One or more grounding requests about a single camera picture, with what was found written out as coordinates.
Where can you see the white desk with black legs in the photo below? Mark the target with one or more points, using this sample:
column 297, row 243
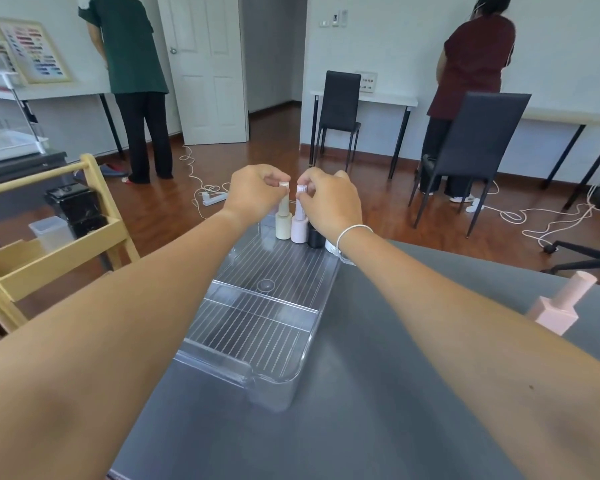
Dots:
column 390, row 98
column 55, row 90

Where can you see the white display shelf rack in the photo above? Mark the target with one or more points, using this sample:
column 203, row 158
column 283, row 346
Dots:
column 5, row 144

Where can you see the small translucent plastic container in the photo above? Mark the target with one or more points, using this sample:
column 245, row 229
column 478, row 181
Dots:
column 50, row 234

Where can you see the person's right hand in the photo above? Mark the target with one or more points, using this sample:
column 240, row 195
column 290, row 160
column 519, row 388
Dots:
column 335, row 204

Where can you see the light pink round bottle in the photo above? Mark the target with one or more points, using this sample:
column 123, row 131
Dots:
column 299, row 230

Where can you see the clear plastic organizer tray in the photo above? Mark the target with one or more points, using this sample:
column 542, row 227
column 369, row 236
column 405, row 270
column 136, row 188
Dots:
column 275, row 294

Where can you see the white panelled door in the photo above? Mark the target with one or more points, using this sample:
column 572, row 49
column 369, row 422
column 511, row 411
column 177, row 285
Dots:
column 205, row 84

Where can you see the pink square nail polish bottle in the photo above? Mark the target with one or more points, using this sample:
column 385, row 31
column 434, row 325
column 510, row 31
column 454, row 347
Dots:
column 552, row 317

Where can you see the cream nail polish bottle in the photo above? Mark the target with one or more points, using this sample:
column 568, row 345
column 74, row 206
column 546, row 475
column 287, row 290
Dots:
column 283, row 227

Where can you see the white nail polish bottle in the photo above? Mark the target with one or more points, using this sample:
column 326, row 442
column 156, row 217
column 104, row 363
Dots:
column 330, row 245

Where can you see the black glossy device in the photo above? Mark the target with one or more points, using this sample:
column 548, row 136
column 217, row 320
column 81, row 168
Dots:
column 77, row 209

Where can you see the wooden framed colour chart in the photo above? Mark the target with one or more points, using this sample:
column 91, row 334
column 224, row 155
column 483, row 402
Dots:
column 32, row 49

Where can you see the black dining chair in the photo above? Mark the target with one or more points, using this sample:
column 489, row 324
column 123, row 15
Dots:
column 339, row 99
column 480, row 134

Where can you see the person's left hand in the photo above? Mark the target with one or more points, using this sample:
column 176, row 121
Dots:
column 252, row 194

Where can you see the white wall switch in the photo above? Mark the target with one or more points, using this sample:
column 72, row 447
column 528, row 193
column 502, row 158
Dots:
column 336, row 17

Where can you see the white power strip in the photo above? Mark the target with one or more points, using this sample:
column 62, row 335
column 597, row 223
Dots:
column 215, row 198
column 475, row 205

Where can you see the light wooden rack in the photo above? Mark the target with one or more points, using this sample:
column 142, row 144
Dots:
column 50, row 259

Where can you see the white socket panel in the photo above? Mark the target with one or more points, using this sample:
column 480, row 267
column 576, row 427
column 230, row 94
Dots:
column 366, row 82

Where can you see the black nail polish bottle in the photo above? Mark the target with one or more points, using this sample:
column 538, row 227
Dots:
column 316, row 239

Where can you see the blue and red slipper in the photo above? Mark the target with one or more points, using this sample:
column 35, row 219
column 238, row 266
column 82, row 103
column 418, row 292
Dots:
column 114, row 170

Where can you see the dark grey cabinet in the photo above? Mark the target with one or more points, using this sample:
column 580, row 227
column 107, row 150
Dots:
column 15, row 184

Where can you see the pink square brush cap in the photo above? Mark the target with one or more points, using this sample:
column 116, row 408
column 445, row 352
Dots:
column 575, row 289

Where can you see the clear plastic divider insert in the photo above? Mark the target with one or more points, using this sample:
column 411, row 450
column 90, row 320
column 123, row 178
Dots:
column 250, row 334

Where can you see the grey table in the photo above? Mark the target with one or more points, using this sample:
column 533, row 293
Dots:
column 380, row 394

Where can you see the person's right forearm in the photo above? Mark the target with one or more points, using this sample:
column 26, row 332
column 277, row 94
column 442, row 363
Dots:
column 505, row 359

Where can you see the wooden desk with black legs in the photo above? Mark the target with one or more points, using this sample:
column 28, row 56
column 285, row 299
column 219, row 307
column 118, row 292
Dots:
column 570, row 117

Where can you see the person's left forearm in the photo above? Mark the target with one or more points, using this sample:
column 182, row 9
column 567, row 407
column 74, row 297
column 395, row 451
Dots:
column 95, row 354

